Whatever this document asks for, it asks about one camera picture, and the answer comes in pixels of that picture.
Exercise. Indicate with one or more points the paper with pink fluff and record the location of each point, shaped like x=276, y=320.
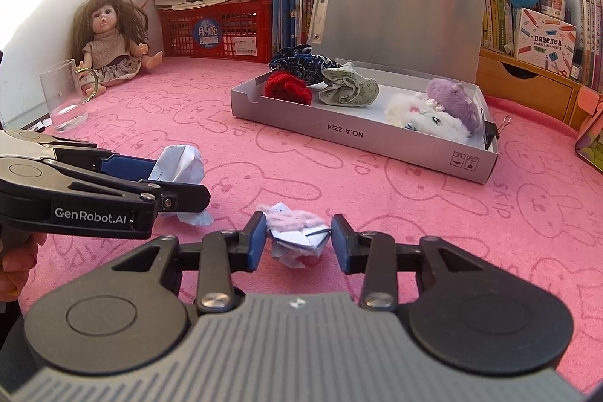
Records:
x=292, y=237

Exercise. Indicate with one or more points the white fluffy plush toy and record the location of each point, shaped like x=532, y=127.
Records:
x=410, y=112

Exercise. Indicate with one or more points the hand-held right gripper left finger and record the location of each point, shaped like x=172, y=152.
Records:
x=256, y=242

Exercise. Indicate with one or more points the pink rabbit-print mat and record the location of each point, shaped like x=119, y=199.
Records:
x=329, y=176

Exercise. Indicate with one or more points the white pencil-print carton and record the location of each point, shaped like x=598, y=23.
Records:
x=541, y=39

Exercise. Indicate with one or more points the wooden desk organizer with drawers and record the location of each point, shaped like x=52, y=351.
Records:
x=532, y=91

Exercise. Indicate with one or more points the red plastic crate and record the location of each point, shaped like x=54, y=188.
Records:
x=212, y=30

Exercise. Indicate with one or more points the red knitted scrunchie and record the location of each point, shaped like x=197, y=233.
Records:
x=285, y=89

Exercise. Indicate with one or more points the purple fluffy plush toy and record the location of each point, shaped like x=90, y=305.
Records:
x=452, y=100

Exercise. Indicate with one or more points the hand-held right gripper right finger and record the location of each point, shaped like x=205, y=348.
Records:
x=341, y=244

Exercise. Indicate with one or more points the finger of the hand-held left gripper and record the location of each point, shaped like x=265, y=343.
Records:
x=179, y=197
x=127, y=166

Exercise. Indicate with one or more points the person's left hand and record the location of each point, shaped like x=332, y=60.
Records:
x=14, y=265

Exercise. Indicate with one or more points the grey cardboard box with lid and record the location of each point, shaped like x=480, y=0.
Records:
x=400, y=11

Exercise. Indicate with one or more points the pink toy box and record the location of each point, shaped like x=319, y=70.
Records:
x=591, y=138

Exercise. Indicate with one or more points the green floral scrunchie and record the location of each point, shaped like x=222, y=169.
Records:
x=348, y=91

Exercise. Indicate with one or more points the white paper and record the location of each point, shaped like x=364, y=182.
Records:
x=181, y=162

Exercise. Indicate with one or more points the brown-haired doll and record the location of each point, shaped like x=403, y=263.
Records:
x=110, y=44

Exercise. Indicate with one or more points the clear glass mug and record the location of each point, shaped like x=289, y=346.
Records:
x=61, y=110

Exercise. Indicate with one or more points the row of grey-spined books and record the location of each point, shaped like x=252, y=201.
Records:
x=589, y=30

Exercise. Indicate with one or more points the navy patterned scrunchie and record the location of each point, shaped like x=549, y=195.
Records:
x=301, y=63

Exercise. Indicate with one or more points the black binder clip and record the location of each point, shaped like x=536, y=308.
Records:
x=491, y=131

